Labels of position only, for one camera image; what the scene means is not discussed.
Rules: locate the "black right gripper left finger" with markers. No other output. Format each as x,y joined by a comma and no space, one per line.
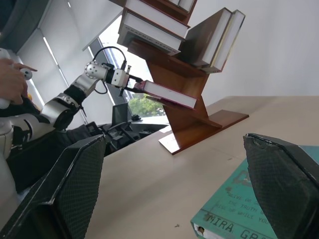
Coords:
74,179

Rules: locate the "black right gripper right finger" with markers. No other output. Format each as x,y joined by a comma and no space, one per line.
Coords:
281,189

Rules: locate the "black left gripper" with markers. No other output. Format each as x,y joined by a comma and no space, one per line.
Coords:
128,81

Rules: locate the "red hardcover book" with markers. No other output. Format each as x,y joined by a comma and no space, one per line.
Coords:
169,95

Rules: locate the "wooden zigzag bookshelf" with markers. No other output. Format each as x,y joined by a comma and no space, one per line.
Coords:
184,82

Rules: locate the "grey graphic design book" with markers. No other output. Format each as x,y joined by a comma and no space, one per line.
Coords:
149,33

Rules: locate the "teal hardcover book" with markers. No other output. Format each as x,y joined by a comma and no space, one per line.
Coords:
229,206

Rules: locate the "brown-edged book with white pages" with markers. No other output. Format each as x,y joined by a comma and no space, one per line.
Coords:
154,11

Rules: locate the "dark brown hardcover book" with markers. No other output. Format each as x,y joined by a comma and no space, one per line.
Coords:
204,37

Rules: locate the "thin book on shelf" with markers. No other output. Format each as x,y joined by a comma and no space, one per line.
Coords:
187,3

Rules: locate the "gold-edged white book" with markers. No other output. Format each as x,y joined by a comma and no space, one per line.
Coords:
230,41

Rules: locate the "person's bare hand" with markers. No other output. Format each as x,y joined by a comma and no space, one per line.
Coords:
11,82

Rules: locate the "dark monitor screen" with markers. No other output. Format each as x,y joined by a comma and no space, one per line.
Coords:
120,115

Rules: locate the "black equipment pile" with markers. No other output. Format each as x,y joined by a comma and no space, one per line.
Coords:
124,135

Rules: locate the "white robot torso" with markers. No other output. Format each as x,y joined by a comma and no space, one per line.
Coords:
3,142

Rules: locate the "white roller blind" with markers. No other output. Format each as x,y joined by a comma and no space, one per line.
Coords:
45,64

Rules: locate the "small yellow object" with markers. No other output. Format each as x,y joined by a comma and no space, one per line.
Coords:
30,97

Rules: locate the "white handheld controller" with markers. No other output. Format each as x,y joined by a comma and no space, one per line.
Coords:
26,74

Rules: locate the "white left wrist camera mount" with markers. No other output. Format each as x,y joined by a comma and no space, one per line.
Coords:
118,77

